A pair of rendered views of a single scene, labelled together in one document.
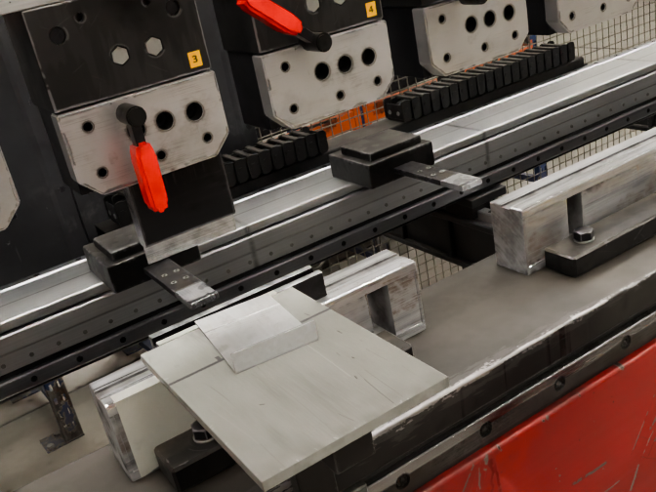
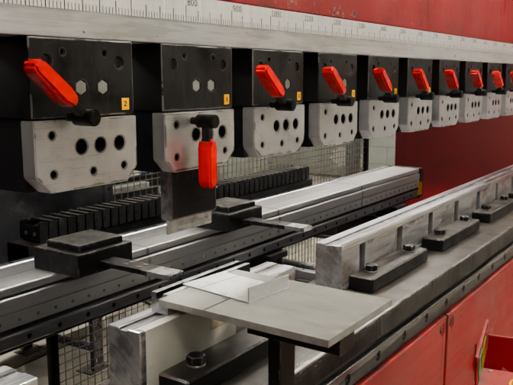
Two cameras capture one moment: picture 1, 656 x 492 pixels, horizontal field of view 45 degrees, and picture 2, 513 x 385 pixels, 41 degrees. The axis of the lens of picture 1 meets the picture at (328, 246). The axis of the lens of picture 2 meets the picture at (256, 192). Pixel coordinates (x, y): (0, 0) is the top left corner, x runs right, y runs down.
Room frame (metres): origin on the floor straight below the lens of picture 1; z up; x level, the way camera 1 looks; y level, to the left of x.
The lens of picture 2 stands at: (-0.16, 0.50, 1.30)
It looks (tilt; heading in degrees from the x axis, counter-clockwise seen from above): 10 degrees down; 333
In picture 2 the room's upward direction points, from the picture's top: straight up
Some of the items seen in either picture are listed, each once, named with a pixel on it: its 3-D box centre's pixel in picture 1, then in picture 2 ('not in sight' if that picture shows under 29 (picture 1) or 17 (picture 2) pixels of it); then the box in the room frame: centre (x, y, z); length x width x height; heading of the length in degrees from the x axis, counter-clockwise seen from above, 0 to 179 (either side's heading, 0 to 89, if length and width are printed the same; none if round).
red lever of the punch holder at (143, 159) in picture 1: (142, 157); (204, 150); (0.68, 0.14, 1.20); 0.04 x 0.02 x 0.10; 28
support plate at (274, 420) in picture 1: (280, 369); (275, 302); (0.62, 0.07, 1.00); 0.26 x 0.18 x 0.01; 28
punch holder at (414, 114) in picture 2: not in sight; (403, 94); (1.12, -0.55, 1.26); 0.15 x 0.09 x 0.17; 118
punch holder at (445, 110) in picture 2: not in sight; (433, 92); (1.21, -0.72, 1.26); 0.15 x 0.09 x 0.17; 118
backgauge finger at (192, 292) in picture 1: (160, 263); (115, 257); (0.90, 0.21, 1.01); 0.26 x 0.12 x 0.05; 28
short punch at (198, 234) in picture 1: (182, 203); (189, 196); (0.76, 0.14, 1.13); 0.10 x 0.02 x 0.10; 118
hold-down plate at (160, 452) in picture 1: (292, 403); (238, 351); (0.72, 0.07, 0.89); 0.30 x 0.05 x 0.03; 118
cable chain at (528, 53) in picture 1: (483, 78); (259, 181); (1.47, -0.35, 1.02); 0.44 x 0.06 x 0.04; 118
